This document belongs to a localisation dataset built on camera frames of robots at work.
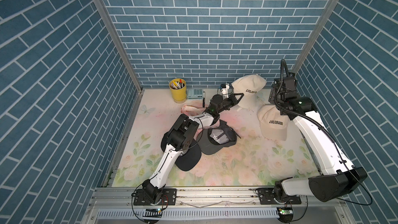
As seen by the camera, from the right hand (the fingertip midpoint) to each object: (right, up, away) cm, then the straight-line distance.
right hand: (284, 95), depth 74 cm
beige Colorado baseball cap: (+4, -18, +21) cm, 28 cm away
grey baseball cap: (-36, -27, +19) cm, 48 cm away
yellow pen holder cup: (-58, +7, +33) cm, 68 cm away
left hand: (-14, -1, +14) cm, 19 cm away
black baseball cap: (-46, -35, +11) cm, 59 cm away
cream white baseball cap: (-12, +6, +15) cm, 20 cm away
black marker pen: (-40, -2, +38) cm, 55 cm away
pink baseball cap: (-49, -9, +29) cm, 57 cm away
